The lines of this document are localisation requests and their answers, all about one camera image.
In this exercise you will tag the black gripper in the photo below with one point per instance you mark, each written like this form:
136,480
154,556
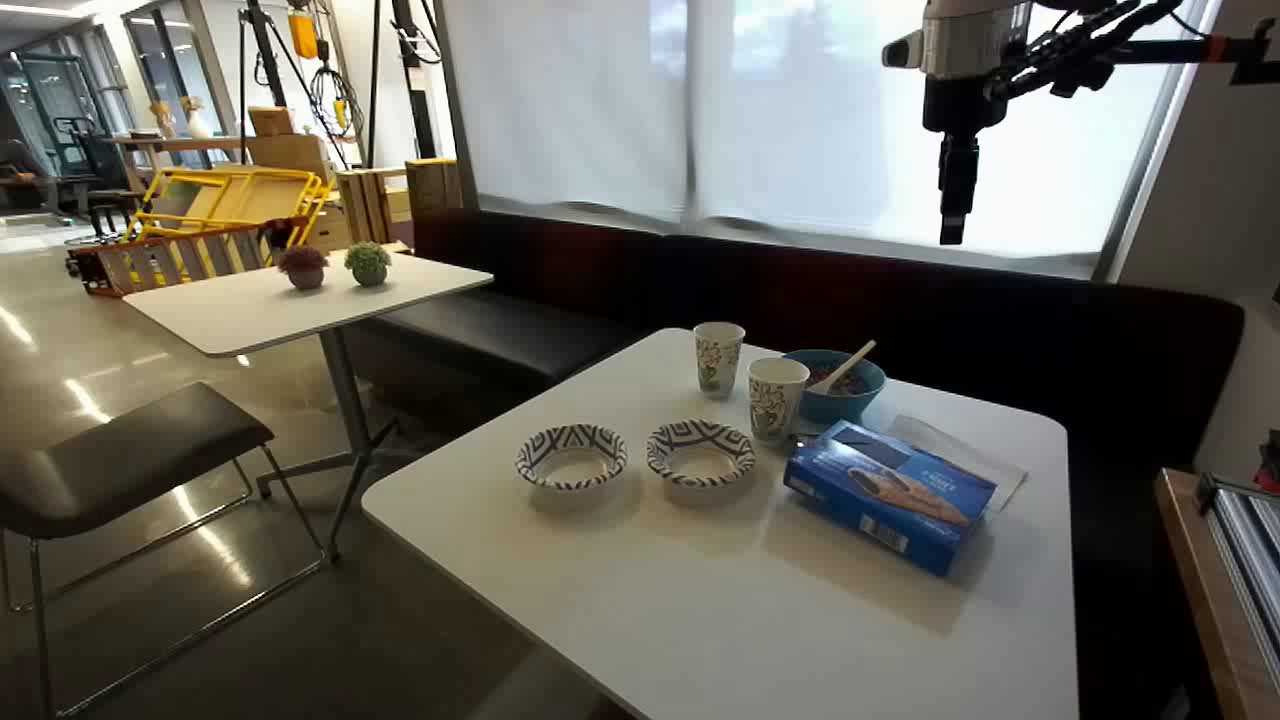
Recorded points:
958,105

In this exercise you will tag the patterned paper cup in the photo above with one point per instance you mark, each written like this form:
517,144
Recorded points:
777,402
718,361

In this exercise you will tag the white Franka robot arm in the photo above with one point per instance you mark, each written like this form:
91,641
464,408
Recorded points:
974,35

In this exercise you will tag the blue bowl of coloured beads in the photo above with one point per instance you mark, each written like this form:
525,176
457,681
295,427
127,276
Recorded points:
860,392

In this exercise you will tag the blue patterned paper bowl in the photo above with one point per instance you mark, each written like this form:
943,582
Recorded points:
701,460
568,465

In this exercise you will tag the black bench sofa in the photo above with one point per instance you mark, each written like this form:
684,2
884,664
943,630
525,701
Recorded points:
1043,347

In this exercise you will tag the light plastic spoon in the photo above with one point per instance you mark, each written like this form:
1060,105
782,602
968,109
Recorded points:
847,361

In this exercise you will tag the clear plastic bag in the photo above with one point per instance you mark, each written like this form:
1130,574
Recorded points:
982,460

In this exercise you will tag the blue snack box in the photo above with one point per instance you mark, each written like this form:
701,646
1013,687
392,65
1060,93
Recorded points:
884,503

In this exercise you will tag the white window blind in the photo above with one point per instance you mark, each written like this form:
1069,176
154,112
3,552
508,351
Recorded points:
601,105

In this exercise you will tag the grey slatted rack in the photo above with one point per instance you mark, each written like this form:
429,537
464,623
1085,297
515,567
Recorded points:
1255,546

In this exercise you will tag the wooden shelf board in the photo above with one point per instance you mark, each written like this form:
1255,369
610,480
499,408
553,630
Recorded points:
1205,602

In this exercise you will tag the wooden crate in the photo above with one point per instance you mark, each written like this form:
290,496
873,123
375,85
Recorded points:
434,195

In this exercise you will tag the green plant pot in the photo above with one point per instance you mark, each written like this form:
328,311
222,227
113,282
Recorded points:
368,267

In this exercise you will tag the dark red plant pot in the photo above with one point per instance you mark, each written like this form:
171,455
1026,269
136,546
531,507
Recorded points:
303,269

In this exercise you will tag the cardboard box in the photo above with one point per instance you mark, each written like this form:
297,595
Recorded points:
282,143

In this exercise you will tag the black tripod stand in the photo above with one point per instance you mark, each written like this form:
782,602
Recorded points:
264,52

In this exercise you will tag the white square side table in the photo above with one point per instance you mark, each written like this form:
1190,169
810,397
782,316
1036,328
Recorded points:
242,306

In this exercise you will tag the yellow metal cart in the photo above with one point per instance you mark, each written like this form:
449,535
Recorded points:
225,203

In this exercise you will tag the black seat metal chair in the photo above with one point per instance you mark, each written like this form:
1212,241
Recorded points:
122,455

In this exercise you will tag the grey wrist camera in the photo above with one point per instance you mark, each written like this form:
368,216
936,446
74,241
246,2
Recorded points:
906,49

